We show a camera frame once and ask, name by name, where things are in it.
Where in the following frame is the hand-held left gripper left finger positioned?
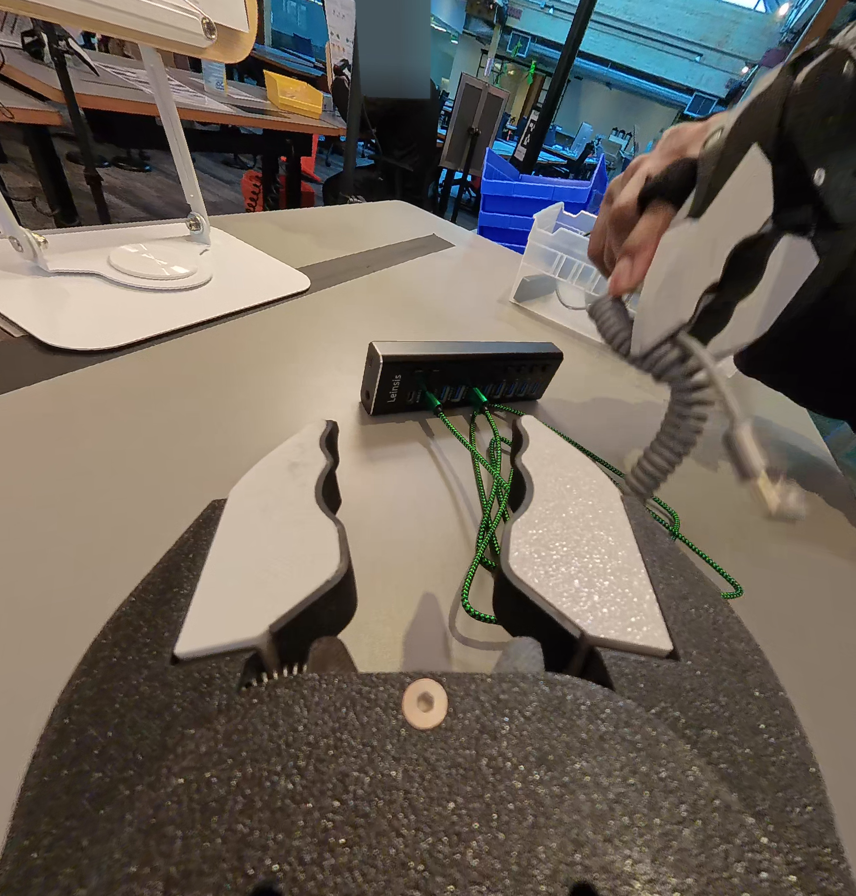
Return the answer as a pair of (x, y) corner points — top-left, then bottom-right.
(172, 419), (359, 690)

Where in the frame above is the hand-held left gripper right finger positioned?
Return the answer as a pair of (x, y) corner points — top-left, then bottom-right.
(493, 415), (675, 683)

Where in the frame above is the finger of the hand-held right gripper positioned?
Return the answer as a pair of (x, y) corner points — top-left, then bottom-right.
(701, 231), (821, 359)
(629, 142), (777, 357)

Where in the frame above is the green braided cable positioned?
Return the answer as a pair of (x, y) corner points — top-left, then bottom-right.
(412, 384), (745, 625)

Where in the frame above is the grey cable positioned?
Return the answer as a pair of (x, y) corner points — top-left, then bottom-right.
(586, 289), (808, 522)

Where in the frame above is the clear plastic bin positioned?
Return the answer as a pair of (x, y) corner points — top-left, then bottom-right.
(508, 202), (644, 345)

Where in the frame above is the black USB hub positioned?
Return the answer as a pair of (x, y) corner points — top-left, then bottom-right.
(361, 340), (565, 419)

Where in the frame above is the person's right forearm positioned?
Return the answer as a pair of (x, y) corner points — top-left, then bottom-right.
(732, 224), (856, 438)

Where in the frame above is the person's right hand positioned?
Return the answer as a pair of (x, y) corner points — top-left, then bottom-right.
(586, 115), (733, 301)

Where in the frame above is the stack of blue bins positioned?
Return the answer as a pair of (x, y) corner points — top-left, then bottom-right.
(475, 146), (612, 254)

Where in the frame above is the black stand pole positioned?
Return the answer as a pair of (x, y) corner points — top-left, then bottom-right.
(508, 0), (598, 184)

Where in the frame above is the red plastic stool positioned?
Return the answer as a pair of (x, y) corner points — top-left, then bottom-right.
(241, 136), (325, 213)

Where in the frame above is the instruction board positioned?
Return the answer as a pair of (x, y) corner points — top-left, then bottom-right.
(323, 0), (359, 92)

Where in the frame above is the yellow bin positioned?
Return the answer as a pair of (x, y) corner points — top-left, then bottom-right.
(262, 69), (325, 114)

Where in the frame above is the wooden table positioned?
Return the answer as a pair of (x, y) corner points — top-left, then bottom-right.
(0, 42), (349, 211)

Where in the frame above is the black light stand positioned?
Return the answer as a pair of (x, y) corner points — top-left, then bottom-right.
(22, 20), (115, 226)

